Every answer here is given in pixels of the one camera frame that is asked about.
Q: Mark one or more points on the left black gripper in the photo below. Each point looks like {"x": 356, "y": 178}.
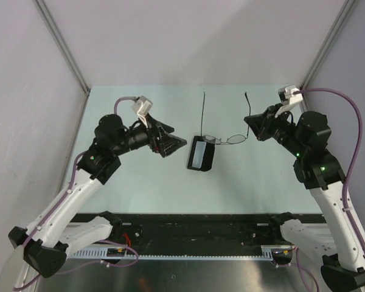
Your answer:
{"x": 169, "y": 143}

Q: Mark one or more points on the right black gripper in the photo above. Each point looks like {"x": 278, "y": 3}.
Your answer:
{"x": 261, "y": 123}

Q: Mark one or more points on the thin wire-frame glasses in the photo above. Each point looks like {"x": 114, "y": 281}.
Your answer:
{"x": 232, "y": 140}

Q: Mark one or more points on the blue cleaning cloth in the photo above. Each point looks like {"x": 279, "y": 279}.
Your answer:
{"x": 198, "y": 154}

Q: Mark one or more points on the black glasses case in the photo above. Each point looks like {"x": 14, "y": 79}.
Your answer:
{"x": 208, "y": 156}

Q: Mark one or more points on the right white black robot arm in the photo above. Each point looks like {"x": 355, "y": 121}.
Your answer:
{"x": 342, "y": 260}

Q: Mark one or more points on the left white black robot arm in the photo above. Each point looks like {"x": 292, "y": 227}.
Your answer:
{"x": 45, "y": 241}

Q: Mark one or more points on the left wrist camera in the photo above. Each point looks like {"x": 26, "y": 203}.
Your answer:
{"x": 141, "y": 107}

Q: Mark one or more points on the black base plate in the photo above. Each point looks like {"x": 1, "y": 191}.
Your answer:
{"x": 200, "y": 234}

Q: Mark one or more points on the slotted cable duct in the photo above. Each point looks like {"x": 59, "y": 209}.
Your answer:
{"x": 104, "y": 252}

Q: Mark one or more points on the right aluminium corner post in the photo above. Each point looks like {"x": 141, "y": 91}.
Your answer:
{"x": 330, "y": 39}

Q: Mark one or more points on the aluminium corner post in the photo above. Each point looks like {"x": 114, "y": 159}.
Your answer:
{"x": 62, "y": 45}
{"x": 330, "y": 39}

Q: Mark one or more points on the left aluminium corner post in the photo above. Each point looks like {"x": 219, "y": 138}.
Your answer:
{"x": 62, "y": 45}

